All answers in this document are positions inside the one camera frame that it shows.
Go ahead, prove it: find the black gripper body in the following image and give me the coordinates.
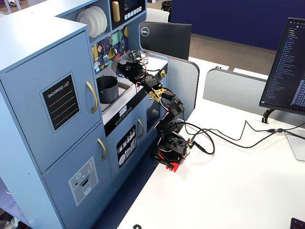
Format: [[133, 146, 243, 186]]
[[123, 62, 148, 82]]

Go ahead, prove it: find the dark gray round lid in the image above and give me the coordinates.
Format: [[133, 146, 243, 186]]
[[111, 59, 134, 75]]

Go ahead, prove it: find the red robot base clamp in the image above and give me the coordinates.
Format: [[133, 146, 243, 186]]
[[153, 152, 189, 173]]

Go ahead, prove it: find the clear round container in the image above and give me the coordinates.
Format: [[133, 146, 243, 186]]
[[140, 49, 150, 64]]

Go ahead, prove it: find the white toy sink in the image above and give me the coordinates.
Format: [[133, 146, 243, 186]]
[[97, 80, 133, 113]]

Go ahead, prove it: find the gray pot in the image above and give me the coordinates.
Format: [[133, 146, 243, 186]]
[[96, 75, 120, 104]]

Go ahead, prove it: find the white plate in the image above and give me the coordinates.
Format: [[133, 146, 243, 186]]
[[83, 7, 103, 35], [89, 5, 109, 33], [76, 9, 97, 39]]

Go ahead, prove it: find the black Dell monitor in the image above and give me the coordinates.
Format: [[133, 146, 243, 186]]
[[139, 21, 193, 61]]

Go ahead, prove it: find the gray desk divider panel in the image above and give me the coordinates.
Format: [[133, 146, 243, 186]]
[[166, 55, 200, 121], [203, 68, 305, 127]]

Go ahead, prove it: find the white chair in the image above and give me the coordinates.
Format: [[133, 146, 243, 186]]
[[144, 7, 171, 23]]

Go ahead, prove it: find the black shopping list board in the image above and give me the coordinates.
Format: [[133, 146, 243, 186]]
[[40, 71, 81, 134]]

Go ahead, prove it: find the blue partition panel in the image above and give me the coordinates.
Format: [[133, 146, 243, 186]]
[[170, 0, 305, 51]]

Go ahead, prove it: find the black monitor showing code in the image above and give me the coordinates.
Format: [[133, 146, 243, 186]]
[[259, 17, 305, 116]]

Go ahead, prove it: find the silver monitor stand base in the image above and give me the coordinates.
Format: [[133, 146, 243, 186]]
[[284, 132, 305, 162]]

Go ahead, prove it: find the black keyboard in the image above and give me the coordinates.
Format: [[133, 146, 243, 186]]
[[290, 217, 305, 229]]

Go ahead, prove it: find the gold curved door handle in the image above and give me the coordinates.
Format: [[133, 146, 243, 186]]
[[137, 118, 145, 139], [97, 137, 108, 162], [85, 80, 99, 115]]

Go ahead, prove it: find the gold microwave handle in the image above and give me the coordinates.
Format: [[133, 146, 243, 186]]
[[112, 0, 121, 23]]

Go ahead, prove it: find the black looped cable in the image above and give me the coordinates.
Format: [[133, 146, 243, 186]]
[[182, 120, 216, 156]]

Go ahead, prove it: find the long black cable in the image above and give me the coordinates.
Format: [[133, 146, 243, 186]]
[[190, 120, 305, 149]]

